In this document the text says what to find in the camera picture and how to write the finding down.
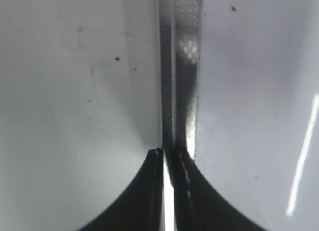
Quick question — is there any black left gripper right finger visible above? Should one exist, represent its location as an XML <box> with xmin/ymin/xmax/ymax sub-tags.
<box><xmin>167</xmin><ymin>147</ymin><xmax>264</xmax><ymax>231</ymax></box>

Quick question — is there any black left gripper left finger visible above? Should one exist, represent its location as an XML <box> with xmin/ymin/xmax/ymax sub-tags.
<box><xmin>81</xmin><ymin>148</ymin><xmax>163</xmax><ymax>231</ymax></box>

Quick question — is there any white board with grey frame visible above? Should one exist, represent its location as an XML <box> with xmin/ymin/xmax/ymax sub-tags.
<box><xmin>158</xmin><ymin>0</ymin><xmax>319</xmax><ymax>231</ymax></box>

